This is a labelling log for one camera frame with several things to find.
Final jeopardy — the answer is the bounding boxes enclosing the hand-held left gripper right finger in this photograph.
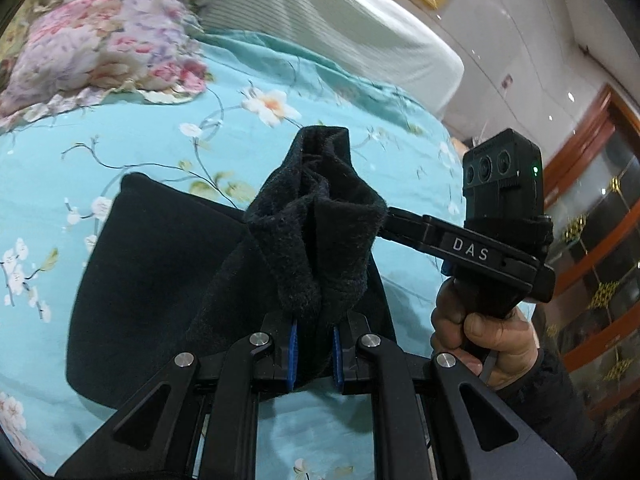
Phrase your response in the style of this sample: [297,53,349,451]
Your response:
[332,310,578,480]

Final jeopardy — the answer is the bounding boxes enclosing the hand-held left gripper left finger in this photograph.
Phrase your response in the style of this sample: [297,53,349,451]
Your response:
[54,310,300,480]

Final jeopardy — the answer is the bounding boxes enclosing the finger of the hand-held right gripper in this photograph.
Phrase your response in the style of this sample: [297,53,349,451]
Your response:
[379,206,426,252]

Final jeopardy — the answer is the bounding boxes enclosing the black pants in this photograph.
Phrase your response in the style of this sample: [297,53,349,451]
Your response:
[65,125,396,411]

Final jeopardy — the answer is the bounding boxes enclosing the person's right forearm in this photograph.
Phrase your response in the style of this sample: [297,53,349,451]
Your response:
[492,305,640,480]

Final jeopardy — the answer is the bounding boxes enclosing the person's right hand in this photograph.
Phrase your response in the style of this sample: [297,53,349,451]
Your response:
[430,277,543,392]

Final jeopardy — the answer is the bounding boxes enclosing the wooden glass-door cabinet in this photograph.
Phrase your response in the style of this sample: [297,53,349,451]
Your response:
[542,82,640,421]

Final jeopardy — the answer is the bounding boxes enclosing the striped headboard cover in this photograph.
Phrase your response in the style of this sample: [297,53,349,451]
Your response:
[185,0,466,126]

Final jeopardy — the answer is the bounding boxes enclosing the teal floral bedsheet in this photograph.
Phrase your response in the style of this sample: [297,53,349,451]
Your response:
[0,27,466,480]

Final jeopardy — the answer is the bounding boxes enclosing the pink floral pillow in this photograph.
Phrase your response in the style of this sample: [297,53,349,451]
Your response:
[0,0,218,131]

